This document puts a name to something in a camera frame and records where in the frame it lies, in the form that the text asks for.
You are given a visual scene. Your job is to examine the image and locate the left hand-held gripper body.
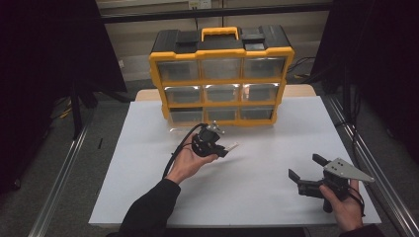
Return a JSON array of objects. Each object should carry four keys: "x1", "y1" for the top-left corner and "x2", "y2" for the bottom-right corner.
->
[{"x1": 191, "y1": 120, "x2": 226, "y2": 158}]

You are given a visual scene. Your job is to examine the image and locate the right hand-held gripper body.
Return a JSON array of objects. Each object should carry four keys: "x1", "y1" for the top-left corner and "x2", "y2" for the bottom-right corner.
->
[{"x1": 296, "y1": 157, "x2": 376, "y2": 213}]

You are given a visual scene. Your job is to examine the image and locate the clear plastic organizer drawer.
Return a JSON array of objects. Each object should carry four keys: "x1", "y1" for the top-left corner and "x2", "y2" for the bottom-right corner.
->
[{"x1": 168, "y1": 108, "x2": 206, "y2": 132}]

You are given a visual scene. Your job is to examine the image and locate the yellow and black organizer cabinet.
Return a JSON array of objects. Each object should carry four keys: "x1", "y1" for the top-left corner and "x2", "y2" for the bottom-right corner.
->
[{"x1": 147, "y1": 25, "x2": 295, "y2": 129}]

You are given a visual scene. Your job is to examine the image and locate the person's left hand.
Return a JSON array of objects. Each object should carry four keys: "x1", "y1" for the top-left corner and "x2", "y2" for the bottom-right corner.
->
[{"x1": 163, "y1": 132, "x2": 220, "y2": 186}]

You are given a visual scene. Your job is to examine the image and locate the person's right hand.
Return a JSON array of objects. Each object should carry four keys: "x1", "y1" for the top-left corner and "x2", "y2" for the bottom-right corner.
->
[{"x1": 318, "y1": 179, "x2": 365, "y2": 233}]

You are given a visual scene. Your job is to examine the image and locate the white table cover sheet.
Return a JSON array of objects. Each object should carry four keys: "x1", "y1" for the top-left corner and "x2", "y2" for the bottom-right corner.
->
[{"x1": 88, "y1": 96, "x2": 382, "y2": 228}]

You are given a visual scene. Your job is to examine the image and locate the group of clear drawers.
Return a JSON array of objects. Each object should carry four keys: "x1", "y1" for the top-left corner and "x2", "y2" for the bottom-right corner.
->
[{"x1": 156, "y1": 57, "x2": 286, "y2": 122}]

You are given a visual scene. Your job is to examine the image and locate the black curtain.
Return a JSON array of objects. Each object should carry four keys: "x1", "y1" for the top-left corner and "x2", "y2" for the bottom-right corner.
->
[
  {"x1": 0, "y1": 0, "x2": 127, "y2": 196},
  {"x1": 310, "y1": 0, "x2": 419, "y2": 166}
]

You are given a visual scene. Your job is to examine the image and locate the black stand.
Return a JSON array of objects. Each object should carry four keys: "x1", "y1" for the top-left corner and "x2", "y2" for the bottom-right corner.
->
[{"x1": 70, "y1": 75, "x2": 100, "y2": 139}]

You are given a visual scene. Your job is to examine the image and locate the black horizontal bar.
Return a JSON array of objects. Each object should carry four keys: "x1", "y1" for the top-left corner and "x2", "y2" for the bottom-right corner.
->
[{"x1": 100, "y1": 2, "x2": 334, "y2": 24}]

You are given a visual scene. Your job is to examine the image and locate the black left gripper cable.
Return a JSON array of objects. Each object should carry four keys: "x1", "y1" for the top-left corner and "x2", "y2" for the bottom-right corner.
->
[{"x1": 162, "y1": 122, "x2": 209, "y2": 180}]

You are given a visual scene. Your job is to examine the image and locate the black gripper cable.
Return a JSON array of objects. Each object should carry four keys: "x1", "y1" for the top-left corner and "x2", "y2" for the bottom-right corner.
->
[
  {"x1": 162, "y1": 122, "x2": 209, "y2": 180},
  {"x1": 349, "y1": 189, "x2": 367, "y2": 217}
]

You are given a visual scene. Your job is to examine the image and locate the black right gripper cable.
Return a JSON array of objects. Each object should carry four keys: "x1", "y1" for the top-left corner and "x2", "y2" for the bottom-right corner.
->
[{"x1": 349, "y1": 189, "x2": 367, "y2": 217}]

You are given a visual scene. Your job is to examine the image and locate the metal floor rail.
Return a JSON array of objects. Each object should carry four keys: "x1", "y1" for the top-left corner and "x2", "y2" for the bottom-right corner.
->
[
  {"x1": 28, "y1": 124, "x2": 90, "y2": 237},
  {"x1": 324, "y1": 95, "x2": 419, "y2": 237}
]

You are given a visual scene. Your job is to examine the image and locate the black floor cable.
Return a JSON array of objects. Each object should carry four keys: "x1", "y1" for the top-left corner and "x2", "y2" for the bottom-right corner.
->
[{"x1": 286, "y1": 56, "x2": 317, "y2": 80}]

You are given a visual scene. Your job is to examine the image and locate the white wall socket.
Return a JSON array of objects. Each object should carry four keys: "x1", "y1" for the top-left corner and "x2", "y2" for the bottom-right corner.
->
[{"x1": 188, "y1": 0, "x2": 212, "y2": 10}]

